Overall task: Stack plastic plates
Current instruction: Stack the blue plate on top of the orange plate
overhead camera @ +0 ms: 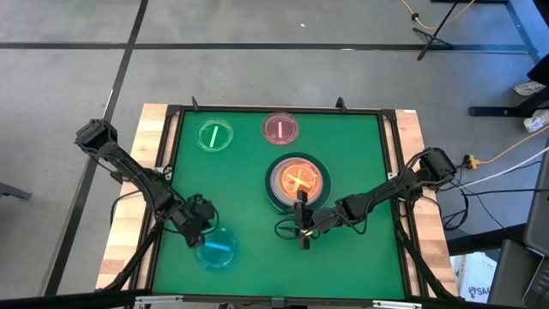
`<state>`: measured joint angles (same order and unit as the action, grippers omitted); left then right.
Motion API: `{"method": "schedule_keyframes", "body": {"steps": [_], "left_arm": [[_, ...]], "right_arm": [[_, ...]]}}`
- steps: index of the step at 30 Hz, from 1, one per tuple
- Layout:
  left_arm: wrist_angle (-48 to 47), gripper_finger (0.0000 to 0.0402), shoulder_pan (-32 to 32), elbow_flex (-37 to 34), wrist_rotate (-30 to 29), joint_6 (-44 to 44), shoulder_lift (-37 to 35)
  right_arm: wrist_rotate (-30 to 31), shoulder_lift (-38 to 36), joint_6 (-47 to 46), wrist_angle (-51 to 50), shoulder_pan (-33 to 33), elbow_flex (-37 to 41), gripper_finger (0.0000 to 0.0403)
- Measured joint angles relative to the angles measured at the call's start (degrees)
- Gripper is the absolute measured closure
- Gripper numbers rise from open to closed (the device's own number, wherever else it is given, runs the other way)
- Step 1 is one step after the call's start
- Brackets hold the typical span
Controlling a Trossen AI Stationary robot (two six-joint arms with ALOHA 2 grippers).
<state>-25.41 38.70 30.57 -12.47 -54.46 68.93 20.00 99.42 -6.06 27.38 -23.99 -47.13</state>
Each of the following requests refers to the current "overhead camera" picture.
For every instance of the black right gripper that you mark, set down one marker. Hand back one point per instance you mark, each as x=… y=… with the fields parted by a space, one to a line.
x=319 y=219

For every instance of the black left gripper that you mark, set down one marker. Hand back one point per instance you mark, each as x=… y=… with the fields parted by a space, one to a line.
x=188 y=216

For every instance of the blue translucent plastic plate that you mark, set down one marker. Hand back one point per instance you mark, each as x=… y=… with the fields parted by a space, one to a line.
x=218 y=253

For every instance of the orange translucent plastic plate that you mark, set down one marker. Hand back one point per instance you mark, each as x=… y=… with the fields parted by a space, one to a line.
x=300 y=178
x=281 y=189

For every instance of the pink translucent plastic plate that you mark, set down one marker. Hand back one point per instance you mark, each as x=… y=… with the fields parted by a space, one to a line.
x=280 y=128

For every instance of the green translucent plastic plate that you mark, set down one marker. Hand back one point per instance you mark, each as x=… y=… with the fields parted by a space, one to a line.
x=214 y=134

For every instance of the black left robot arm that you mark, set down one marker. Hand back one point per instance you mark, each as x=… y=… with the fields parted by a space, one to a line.
x=128 y=165

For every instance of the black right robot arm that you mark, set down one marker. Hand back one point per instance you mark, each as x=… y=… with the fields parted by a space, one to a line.
x=377 y=196

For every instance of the large dark green plastic plate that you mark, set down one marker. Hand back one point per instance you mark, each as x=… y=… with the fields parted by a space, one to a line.
x=269 y=184

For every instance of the green table mat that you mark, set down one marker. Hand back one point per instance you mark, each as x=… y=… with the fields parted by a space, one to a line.
x=257 y=266

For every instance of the white cardboard box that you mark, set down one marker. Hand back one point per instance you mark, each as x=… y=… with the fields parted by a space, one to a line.
x=472 y=274

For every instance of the black chair leg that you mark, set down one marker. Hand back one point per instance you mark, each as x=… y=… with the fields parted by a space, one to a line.
x=15 y=192

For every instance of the grey desk equipment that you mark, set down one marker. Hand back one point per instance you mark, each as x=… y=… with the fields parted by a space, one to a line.
x=510 y=274

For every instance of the black tripod stand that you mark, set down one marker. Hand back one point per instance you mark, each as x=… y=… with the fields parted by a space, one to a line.
x=433 y=38

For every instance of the black desk foot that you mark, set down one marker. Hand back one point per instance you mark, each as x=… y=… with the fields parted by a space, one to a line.
x=506 y=110

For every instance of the person's foot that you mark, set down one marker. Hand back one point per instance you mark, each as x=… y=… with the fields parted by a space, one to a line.
x=529 y=88
x=538 y=121

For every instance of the black table frame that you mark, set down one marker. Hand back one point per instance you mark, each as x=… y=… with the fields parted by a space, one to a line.
x=388 y=141

